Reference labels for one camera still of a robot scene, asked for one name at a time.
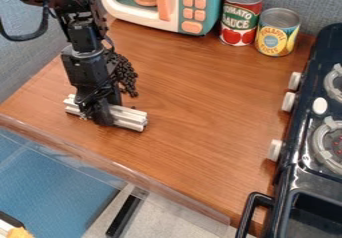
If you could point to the yellow pineapple can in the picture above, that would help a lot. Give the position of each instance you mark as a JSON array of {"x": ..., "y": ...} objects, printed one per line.
[{"x": 277, "y": 32}]

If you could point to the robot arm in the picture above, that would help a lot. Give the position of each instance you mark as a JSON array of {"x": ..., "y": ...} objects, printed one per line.
[{"x": 78, "y": 5}]

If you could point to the pile of black bits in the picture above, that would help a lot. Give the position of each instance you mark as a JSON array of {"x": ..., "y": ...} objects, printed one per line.
[{"x": 127, "y": 77}]

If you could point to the toy microwave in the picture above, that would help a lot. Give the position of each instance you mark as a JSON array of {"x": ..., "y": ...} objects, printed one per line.
[{"x": 178, "y": 5}]

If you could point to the silver metal bar tool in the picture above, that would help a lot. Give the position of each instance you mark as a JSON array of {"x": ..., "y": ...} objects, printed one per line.
[{"x": 129, "y": 118}]

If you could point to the red tomato can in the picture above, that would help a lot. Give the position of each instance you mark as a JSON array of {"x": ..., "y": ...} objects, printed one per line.
[{"x": 240, "y": 15}]

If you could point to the toy stove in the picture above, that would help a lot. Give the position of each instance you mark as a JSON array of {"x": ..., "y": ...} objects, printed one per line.
[{"x": 311, "y": 155}]

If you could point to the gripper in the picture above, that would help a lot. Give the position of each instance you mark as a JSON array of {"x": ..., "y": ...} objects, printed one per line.
[{"x": 87, "y": 68}]

